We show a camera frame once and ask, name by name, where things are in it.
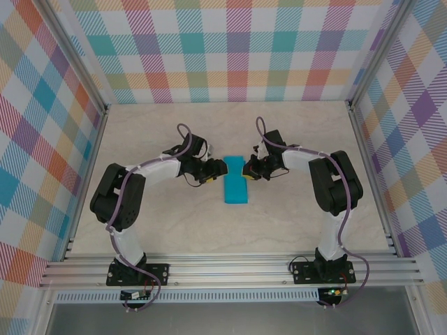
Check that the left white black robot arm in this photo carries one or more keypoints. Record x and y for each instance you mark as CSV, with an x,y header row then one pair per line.
x,y
118,195

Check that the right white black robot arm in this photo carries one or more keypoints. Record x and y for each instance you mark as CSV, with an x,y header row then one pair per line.
x,y
335,188

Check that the aluminium mounting rail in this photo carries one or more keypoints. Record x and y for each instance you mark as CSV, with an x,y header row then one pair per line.
x,y
230,270

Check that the aluminium side rail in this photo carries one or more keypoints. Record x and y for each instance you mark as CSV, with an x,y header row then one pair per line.
x,y
372,174
85,181

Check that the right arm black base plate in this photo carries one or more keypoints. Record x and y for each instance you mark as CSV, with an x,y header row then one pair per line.
x,y
302,272

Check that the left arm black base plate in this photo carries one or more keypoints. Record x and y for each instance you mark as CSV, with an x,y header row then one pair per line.
x,y
159,274

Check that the aluminium frame post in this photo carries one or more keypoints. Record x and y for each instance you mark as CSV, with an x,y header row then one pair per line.
x,y
75,57
377,56

